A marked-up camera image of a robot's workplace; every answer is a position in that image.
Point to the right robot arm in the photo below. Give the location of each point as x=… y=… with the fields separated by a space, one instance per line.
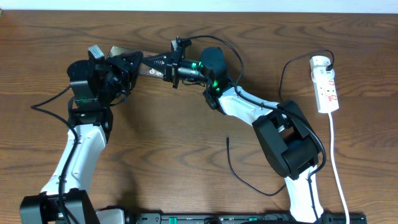
x=288 y=142

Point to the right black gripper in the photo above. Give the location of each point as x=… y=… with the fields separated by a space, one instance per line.
x=171 y=66

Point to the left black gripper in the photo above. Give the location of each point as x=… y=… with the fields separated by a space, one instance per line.
x=125 y=72

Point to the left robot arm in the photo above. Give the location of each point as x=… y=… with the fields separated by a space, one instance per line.
x=96 y=83

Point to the white USB charger plug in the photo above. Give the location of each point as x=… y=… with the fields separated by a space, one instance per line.
x=321 y=66

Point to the white power strip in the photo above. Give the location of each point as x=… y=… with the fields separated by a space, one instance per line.
x=325 y=90

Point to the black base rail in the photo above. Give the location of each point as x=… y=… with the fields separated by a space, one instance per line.
x=196 y=218

